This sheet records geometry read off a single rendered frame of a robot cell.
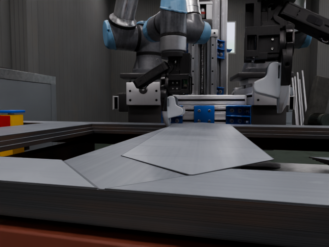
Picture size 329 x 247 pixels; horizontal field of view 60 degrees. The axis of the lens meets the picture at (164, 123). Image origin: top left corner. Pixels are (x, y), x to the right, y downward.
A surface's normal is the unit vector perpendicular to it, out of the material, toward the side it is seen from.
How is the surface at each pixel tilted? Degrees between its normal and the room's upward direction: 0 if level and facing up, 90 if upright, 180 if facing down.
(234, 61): 90
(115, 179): 0
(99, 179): 0
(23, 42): 90
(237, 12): 90
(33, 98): 90
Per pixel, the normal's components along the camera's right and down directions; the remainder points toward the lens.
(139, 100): -0.07, 0.07
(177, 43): 0.25, 0.07
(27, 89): 0.97, 0.02
